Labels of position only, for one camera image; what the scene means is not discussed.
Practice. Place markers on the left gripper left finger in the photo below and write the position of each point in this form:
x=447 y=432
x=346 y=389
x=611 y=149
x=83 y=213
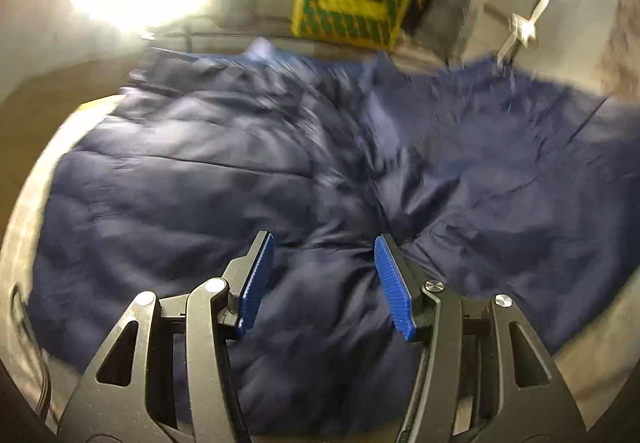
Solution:
x=247 y=278

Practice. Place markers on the navy blue quilted down jacket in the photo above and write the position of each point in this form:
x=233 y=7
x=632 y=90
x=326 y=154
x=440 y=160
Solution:
x=495 y=180

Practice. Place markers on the yellow green patterned storage box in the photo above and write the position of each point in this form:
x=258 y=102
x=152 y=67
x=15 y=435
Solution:
x=367 y=24

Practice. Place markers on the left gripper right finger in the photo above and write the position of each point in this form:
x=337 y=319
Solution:
x=402 y=287

